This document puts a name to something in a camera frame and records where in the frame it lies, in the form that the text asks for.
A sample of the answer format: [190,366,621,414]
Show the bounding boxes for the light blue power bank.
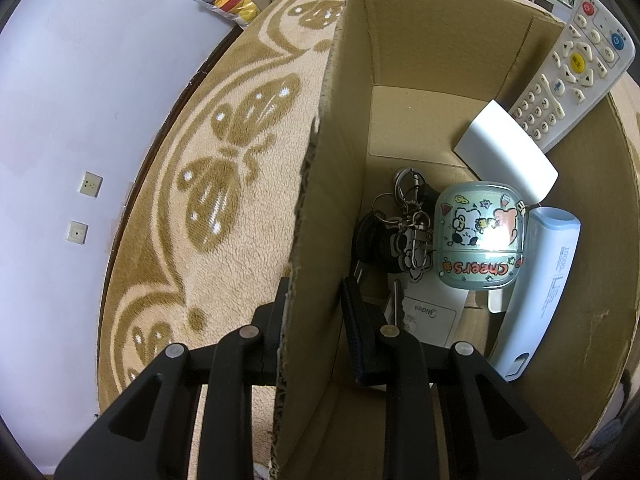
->
[489,206,582,380]

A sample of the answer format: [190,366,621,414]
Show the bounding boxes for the green cartoon earphone case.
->
[432,181,528,292]

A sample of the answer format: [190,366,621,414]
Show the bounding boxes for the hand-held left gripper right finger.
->
[341,276,581,480]

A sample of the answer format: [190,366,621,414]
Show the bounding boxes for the cardboard box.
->
[270,0,640,480]

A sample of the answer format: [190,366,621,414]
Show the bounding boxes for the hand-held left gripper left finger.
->
[54,276,293,480]

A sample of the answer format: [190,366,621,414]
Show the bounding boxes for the long white remote control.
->
[507,0,637,153]

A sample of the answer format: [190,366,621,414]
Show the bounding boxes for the bunch of keys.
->
[354,166,441,328]

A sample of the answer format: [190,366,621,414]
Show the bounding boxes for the white Midea card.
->
[382,285,468,348]

